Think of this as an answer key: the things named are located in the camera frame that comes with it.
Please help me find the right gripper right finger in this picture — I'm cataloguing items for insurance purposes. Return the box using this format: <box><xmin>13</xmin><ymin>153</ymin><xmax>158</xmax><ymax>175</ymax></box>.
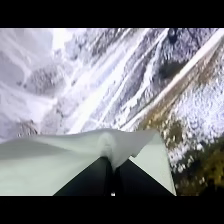
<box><xmin>113</xmin><ymin>158</ymin><xmax>175</xmax><ymax>197</ymax></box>

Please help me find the white garment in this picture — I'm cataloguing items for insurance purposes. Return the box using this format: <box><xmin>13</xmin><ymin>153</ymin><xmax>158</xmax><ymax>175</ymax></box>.
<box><xmin>0</xmin><ymin>128</ymin><xmax>178</xmax><ymax>197</ymax></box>

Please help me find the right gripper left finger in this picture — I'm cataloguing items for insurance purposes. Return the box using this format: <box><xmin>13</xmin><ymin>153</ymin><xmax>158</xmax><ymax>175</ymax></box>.
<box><xmin>53</xmin><ymin>155</ymin><xmax>115</xmax><ymax>197</ymax></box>

